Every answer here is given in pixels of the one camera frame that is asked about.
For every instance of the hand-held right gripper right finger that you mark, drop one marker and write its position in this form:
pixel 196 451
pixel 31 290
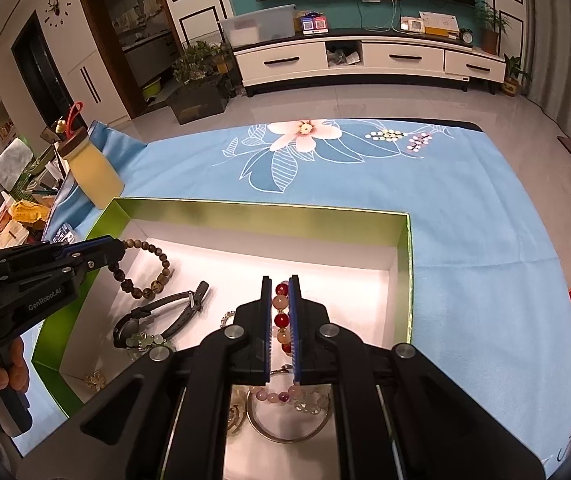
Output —
pixel 295 332

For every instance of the antler wall clock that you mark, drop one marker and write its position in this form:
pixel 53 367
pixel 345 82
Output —
pixel 59 9

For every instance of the small alarm clock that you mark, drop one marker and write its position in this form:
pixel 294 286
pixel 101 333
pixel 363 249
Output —
pixel 467 36

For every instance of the pale yellow bottle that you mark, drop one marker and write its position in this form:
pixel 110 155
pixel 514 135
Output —
pixel 93 170

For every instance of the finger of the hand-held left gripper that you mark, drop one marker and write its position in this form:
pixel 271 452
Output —
pixel 90 246
pixel 93 266

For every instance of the translucent storage bin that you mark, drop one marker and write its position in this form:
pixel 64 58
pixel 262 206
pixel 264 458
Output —
pixel 258 25

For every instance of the small gold brooch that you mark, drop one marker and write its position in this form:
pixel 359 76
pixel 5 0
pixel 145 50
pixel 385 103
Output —
pixel 95 380

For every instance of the yellow snack packet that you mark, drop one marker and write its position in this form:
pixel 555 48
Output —
pixel 28 211

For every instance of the green cardboard box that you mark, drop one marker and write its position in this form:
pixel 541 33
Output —
pixel 315 260

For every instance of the code sign stands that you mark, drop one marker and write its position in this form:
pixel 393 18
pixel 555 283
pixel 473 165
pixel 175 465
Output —
pixel 313 23

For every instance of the silver bangle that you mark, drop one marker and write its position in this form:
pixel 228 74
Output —
pixel 285 437

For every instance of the white tv cabinet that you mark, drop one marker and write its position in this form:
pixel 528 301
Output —
pixel 365 60

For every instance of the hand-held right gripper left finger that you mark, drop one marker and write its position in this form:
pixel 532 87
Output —
pixel 267 332

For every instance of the white box on cabinet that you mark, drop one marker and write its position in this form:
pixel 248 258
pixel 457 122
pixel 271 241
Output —
pixel 430 24

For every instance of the leafy floor plant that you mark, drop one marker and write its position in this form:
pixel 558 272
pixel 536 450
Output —
pixel 198 60

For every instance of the small potted plant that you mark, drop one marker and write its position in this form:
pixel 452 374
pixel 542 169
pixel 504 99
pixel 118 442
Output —
pixel 514 77

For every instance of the tall potted plant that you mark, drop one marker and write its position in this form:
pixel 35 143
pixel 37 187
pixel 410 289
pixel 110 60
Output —
pixel 490 25

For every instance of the green basin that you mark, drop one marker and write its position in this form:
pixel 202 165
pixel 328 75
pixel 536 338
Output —
pixel 152 90

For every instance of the blue floral tablecloth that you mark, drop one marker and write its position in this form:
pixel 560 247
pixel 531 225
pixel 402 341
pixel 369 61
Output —
pixel 465 260

